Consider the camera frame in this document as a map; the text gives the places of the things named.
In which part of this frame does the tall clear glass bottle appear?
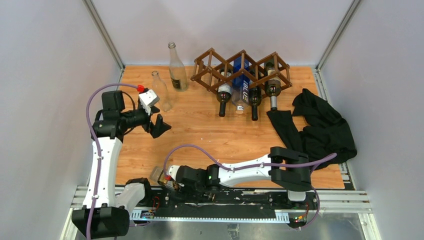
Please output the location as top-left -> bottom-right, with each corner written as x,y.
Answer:
151,70 -> 173,112

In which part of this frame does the clear whisky bottle black label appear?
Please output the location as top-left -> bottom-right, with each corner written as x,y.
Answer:
150,166 -> 181,191

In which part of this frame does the clear bottle with dark label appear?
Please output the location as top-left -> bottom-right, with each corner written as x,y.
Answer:
168,42 -> 188,92

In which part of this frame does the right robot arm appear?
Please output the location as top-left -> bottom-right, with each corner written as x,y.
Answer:
166,146 -> 313,209

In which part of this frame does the dark wine bottle white label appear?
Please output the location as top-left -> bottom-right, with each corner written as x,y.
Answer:
216,83 -> 233,117

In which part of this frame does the brown wooden wine rack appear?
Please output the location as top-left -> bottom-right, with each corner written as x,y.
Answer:
190,48 -> 293,94

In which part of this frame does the blue square bottle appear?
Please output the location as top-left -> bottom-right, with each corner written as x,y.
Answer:
231,57 -> 250,115

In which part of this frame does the dark wine bottle middle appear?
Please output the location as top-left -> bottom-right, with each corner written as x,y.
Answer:
248,86 -> 262,121

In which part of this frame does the dark wine bottle silver neck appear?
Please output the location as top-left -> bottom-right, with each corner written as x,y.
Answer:
264,60 -> 282,112

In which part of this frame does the black cloth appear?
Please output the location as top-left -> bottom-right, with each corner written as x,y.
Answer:
266,88 -> 358,170

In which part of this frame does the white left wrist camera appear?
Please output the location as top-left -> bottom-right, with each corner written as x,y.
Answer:
138,89 -> 160,116

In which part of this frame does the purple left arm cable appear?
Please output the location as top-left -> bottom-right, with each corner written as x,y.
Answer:
85,83 -> 143,240

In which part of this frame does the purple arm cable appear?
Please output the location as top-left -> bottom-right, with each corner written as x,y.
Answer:
162,144 -> 338,229
85,83 -> 143,240

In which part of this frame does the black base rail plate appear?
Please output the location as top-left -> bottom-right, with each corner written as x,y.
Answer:
129,187 -> 319,224

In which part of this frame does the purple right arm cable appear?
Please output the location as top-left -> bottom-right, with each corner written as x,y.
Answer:
162,144 -> 338,229

